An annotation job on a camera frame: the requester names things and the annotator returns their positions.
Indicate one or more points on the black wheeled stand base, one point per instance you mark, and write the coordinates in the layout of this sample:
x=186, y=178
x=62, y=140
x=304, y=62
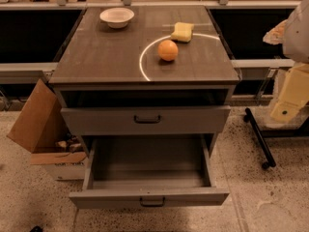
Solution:
x=302, y=131

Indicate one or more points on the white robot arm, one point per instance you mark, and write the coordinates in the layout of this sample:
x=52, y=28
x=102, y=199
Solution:
x=293, y=34

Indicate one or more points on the white bowl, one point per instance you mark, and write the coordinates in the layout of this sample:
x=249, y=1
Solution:
x=117, y=18

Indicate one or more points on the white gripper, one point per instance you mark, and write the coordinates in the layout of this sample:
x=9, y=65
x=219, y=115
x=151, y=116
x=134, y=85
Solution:
x=297, y=38

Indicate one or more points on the grey middle drawer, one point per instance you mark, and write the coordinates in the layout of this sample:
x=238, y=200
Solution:
x=146, y=120

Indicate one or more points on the open cardboard box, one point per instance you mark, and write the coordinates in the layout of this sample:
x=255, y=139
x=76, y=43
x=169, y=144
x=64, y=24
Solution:
x=41, y=130

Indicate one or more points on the grey drawer cabinet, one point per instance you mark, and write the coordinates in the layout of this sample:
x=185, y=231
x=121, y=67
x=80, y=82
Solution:
x=105, y=68

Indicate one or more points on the yellow sponge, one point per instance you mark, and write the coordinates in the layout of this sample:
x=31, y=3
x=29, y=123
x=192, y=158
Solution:
x=182, y=32

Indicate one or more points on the orange ball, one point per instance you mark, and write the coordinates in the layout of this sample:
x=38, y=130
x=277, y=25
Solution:
x=167, y=50

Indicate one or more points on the grey open bottom drawer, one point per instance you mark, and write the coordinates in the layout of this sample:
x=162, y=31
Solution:
x=148, y=171

